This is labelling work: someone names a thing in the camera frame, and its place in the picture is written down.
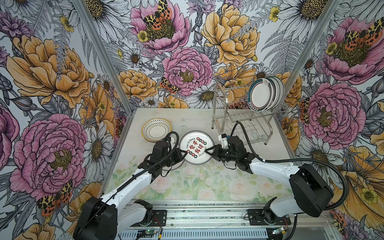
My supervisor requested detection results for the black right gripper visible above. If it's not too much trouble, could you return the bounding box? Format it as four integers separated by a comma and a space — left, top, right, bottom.
204, 144, 238, 164

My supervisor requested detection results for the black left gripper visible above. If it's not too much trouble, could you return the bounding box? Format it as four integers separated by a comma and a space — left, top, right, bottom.
161, 148, 188, 167

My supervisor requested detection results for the yellow rim dotted plate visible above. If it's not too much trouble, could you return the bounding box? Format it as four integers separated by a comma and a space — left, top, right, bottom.
142, 118, 172, 142

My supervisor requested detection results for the chrome wire dish rack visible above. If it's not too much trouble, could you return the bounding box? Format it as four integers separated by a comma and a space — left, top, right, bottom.
212, 84, 287, 145

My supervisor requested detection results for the green rim printed plate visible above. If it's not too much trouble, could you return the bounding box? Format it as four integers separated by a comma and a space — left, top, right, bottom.
162, 160, 185, 171

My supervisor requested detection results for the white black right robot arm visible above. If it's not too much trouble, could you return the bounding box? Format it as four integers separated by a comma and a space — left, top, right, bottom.
205, 135, 334, 225

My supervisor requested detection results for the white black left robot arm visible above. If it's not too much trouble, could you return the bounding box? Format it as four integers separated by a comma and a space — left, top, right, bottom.
73, 141, 188, 240

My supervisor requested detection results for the small green circuit board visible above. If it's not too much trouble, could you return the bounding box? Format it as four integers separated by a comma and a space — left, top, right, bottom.
136, 230, 156, 239

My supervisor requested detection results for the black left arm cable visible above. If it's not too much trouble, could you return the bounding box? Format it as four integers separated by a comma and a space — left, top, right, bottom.
76, 131, 181, 238

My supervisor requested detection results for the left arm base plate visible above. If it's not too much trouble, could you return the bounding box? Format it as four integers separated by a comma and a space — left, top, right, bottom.
131, 210, 168, 227

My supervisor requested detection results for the aluminium mounting rail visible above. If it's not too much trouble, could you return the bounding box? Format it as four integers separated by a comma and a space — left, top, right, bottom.
114, 201, 342, 240

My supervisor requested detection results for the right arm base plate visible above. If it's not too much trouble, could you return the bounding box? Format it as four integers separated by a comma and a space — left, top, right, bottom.
244, 209, 291, 226

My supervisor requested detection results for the left aluminium corner post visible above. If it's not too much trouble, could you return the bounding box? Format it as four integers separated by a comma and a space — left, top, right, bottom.
74, 1, 134, 117

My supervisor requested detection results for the aluminium corner post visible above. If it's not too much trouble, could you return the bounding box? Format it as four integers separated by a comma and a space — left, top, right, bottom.
74, 1, 134, 117
284, 0, 341, 99

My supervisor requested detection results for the black corrugated right cable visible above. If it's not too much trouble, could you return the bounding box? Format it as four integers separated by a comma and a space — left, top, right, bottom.
229, 121, 349, 240

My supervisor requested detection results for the right aluminium corner post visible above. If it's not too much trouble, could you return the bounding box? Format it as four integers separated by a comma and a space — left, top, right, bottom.
284, 0, 341, 99

